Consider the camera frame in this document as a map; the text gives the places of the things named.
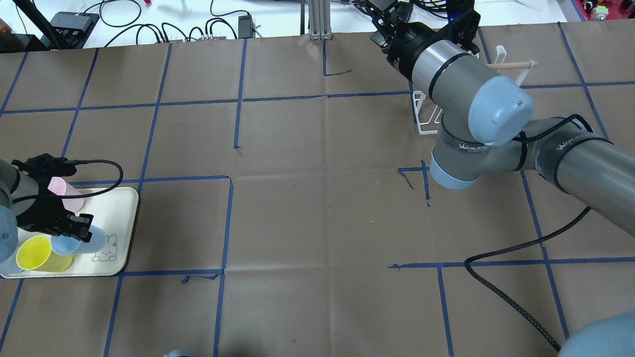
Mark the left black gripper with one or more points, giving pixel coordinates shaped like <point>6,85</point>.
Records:
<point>41,212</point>

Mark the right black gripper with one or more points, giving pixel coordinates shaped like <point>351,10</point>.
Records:
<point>405,51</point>

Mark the light blue cup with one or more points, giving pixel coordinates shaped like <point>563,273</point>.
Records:
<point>63,245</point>
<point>10,266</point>

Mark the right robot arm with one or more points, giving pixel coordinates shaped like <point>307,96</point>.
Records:
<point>567,153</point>

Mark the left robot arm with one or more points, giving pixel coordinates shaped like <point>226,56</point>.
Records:
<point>9,211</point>

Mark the pink cup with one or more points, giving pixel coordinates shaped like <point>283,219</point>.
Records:
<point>60,187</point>

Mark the yellow cup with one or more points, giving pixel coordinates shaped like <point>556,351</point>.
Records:
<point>37,254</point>

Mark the cream serving tray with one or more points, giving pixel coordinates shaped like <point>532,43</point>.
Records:
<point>114,215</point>

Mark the brown paper table cover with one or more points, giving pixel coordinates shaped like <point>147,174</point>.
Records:
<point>283,209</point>

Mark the red parts tray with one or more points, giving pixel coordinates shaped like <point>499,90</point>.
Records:
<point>593,10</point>

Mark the aluminium frame post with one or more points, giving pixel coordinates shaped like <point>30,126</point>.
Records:
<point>319,20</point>

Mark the white wire cup rack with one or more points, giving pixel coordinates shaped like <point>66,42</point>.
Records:
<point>481,105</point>

